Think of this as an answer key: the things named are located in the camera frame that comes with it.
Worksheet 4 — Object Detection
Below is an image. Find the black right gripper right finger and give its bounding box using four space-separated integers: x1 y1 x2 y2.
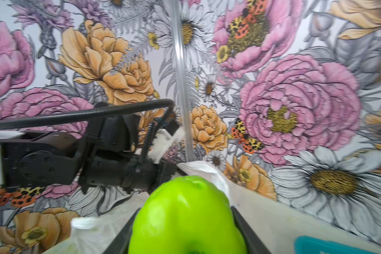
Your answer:
231 206 271 254

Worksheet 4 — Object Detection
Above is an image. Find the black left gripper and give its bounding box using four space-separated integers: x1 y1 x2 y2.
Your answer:
78 113 179 194

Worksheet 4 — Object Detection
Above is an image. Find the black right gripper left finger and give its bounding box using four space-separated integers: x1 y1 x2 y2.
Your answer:
103 209 140 254

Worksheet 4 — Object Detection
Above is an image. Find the white translucent plastic bag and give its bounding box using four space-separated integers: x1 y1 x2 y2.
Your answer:
49 161 247 254

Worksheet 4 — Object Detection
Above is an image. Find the teal plastic mesh basket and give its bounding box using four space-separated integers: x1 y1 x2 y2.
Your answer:
294 236 381 254

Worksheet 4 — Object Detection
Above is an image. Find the green fruit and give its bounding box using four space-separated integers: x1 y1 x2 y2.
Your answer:
128 176 247 254

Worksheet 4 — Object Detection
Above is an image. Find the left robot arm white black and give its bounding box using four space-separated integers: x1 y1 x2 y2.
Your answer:
0 103 181 193

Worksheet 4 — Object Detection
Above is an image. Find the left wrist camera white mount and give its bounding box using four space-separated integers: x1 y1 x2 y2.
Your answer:
147 127 185 164

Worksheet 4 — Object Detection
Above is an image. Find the left black corrugated cable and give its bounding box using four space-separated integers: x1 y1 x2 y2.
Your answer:
0 98 175 156

